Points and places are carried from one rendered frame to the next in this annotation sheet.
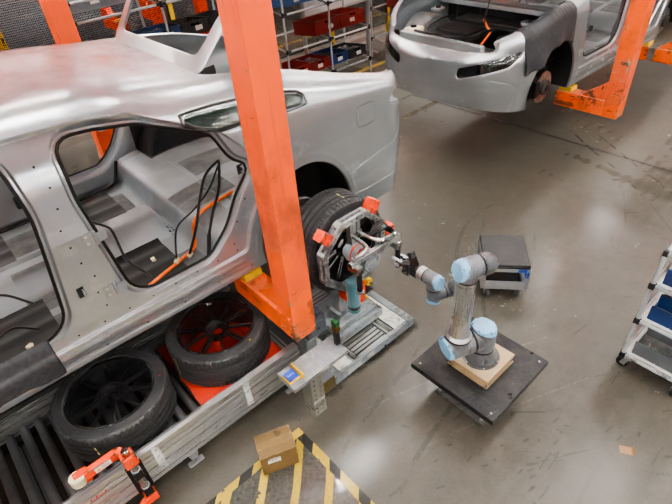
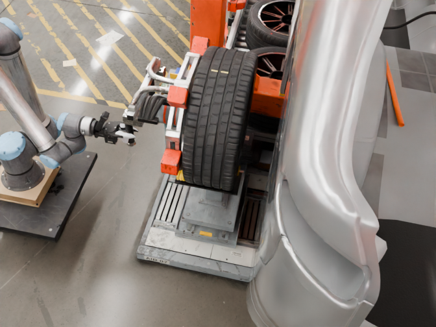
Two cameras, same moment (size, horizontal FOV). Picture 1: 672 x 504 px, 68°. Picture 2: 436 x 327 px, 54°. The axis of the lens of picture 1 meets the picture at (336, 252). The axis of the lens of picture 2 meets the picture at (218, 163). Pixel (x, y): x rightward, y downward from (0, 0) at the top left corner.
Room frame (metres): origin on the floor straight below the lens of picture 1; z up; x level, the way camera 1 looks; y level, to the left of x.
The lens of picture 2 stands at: (3.75, -1.03, 2.31)
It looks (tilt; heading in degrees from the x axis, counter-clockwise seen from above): 50 degrees down; 136
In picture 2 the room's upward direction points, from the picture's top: 5 degrees clockwise
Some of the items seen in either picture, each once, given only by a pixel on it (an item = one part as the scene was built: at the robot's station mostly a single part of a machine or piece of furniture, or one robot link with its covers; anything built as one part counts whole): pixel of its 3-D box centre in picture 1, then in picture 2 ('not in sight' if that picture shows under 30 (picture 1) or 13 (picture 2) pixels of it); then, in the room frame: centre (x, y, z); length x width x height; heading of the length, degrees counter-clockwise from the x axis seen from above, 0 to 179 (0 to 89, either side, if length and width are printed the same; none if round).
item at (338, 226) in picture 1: (352, 250); (187, 113); (2.54, -0.11, 0.85); 0.54 x 0.07 x 0.54; 129
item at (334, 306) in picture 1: (340, 297); (215, 185); (2.67, 0.00, 0.32); 0.40 x 0.30 x 0.28; 129
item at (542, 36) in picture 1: (543, 37); not in sight; (4.87, -2.14, 1.36); 0.71 x 0.30 x 0.51; 129
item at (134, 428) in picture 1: (116, 401); (287, 30); (1.88, 1.39, 0.39); 0.66 x 0.66 x 0.24
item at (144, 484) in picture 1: (138, 474); (231, 23); (1.45, 1.17, 0.30); 0.09 x 0.05 x 0.50; 129
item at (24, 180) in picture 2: (481, 349); (21, 169); (2.00, -0.83, 0.42); 0.19 x 0.19 x 0.10
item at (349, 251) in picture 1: (360, 255); (172, 110); (2.48, -0.15, 0.85); 0.21 x 0.14 x 0.14; 39
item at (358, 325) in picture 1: (341, 315); (213, 204); (2.67, 0.00, 0.13); 0.50 x 0.36 x 0.10; 129
